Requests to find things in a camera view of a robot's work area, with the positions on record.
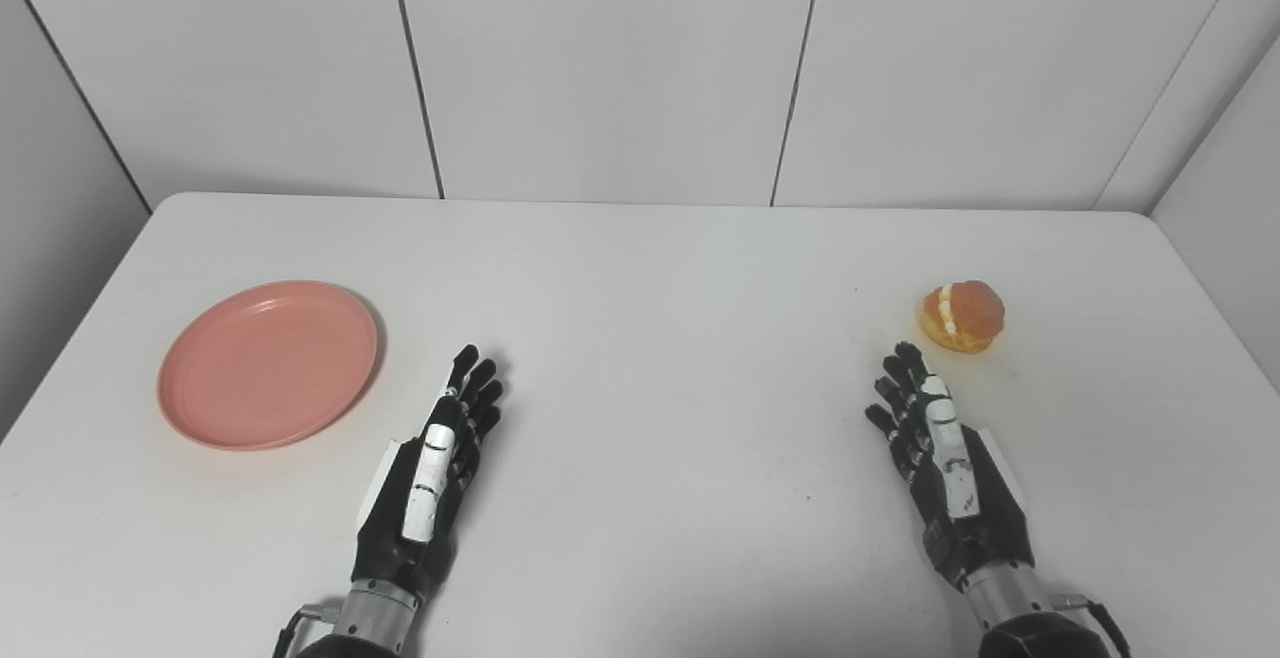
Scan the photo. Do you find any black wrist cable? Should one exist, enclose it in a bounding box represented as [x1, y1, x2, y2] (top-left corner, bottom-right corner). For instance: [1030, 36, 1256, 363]
[1048, 593, 1133, 658]
[272, 604, 343, 658]

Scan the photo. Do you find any cream puff pastry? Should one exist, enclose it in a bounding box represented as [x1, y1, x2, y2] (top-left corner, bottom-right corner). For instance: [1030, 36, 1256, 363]
[919, 280, 1006, 354]

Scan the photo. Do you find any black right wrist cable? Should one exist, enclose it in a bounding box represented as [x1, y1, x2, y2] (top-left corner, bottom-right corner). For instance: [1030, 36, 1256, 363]
[1048, 593, 1133, 658]

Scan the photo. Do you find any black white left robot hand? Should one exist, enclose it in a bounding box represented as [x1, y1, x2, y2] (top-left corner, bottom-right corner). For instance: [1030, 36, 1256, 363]
[350, 344, 504, 601]

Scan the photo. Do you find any pink round plate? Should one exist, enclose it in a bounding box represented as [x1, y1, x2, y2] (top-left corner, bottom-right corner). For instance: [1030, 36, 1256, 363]
[157, 281, 381, 452]

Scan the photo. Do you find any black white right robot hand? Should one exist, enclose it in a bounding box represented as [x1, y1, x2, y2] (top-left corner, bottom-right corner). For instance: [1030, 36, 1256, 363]
[865, 341, 1036, 594]

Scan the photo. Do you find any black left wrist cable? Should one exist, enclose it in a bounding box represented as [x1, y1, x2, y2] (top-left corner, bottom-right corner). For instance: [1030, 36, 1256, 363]
[272, 604, 343, 658]

